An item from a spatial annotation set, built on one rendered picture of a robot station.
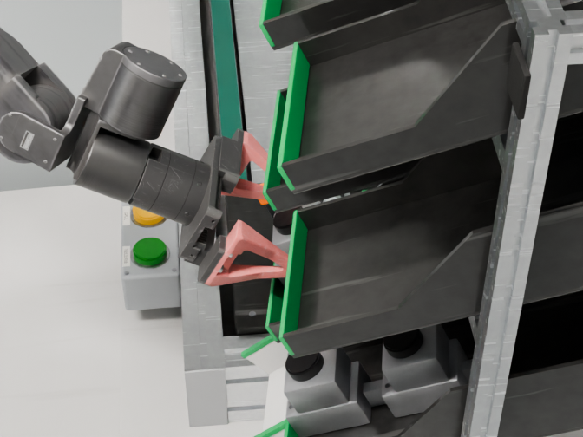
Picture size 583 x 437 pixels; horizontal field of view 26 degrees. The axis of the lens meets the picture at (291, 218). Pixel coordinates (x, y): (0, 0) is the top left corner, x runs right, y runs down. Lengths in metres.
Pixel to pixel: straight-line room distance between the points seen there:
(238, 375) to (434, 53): 0.66
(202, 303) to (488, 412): 0.64
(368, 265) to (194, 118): 0.81
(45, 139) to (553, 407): 0.46
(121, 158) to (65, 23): 2.54
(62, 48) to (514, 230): 2.81
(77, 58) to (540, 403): 2.64
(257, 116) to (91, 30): 1.81
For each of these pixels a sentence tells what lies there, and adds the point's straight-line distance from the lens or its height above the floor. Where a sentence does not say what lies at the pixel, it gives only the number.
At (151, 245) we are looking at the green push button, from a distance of 1.52.
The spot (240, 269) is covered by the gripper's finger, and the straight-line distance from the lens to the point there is 1.09.
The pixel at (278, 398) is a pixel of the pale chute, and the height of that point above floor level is 1.00.
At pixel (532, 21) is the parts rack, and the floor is 1.66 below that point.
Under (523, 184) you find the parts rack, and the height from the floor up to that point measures 1.56.
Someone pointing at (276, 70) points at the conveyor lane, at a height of 0.92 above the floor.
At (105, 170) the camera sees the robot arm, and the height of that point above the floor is 1.34.
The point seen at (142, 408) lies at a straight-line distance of 1.50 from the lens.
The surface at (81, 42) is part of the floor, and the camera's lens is 3.51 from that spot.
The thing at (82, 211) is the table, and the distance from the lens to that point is 1.74.
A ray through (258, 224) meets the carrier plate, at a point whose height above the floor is 0.97.
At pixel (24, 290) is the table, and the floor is 0.86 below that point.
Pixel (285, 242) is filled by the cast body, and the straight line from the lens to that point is 1.11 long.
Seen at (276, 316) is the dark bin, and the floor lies 1.20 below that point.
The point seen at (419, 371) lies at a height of 1.29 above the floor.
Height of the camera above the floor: 2.04
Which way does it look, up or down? 44 degrees down
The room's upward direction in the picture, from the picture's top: straight up
